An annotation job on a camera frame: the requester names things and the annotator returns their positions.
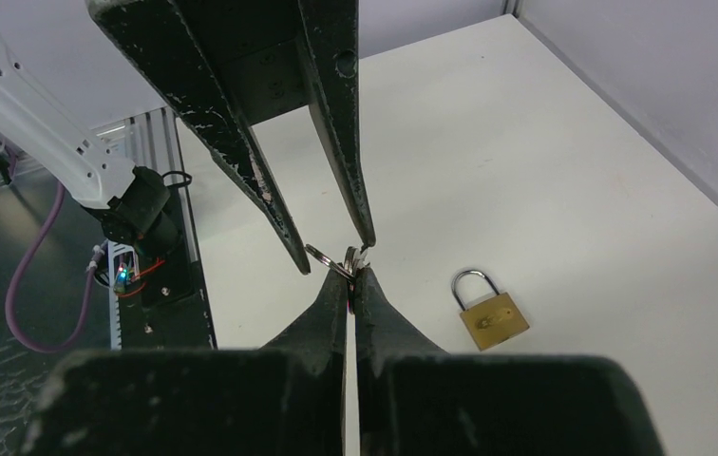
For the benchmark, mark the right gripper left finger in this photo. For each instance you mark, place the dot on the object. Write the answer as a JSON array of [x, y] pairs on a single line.
[[285, 398]]

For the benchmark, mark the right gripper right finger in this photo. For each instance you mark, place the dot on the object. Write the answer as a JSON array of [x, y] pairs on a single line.
[[416, 399]]

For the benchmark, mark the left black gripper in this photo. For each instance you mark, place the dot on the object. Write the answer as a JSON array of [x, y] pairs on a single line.
[[196, 53]]

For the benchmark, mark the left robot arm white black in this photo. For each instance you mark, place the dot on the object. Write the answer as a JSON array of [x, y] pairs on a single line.
[[127, 199]]

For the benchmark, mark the large brass padlock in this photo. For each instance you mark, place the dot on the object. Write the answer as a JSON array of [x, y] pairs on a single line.
[[492, 321]]

